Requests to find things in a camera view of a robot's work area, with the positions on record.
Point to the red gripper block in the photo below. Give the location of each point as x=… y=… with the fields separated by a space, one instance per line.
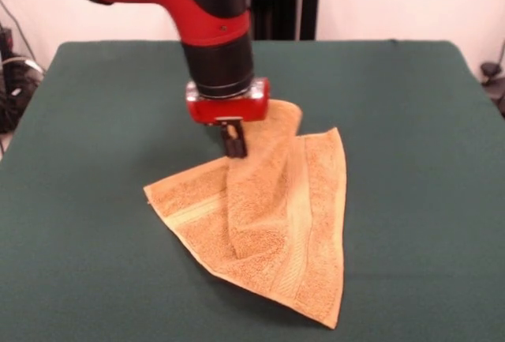
x=229 y=109

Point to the orange terry towel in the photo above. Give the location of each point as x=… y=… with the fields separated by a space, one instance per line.
x=276 y=200

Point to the dark green table cloth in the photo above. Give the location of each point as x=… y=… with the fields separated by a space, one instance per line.
x=98 y=219

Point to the black floor device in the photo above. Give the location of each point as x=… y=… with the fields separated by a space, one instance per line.
x=489 y=69

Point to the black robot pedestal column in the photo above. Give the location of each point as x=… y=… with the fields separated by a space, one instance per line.
x=276 y=2

